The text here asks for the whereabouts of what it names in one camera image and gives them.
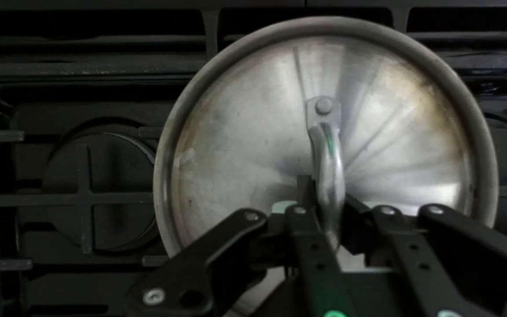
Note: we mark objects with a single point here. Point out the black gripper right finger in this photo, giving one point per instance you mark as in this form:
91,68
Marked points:
441,258

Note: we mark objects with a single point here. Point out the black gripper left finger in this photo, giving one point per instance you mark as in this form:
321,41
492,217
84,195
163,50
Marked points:
207,265

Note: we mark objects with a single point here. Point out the silver round pot lid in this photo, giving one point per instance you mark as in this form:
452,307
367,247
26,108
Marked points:
247,135

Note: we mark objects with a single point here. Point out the black round burner cap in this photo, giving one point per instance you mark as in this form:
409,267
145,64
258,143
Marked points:
119,177

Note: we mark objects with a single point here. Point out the black stove top with grates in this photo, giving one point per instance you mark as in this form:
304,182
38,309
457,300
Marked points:
61,64

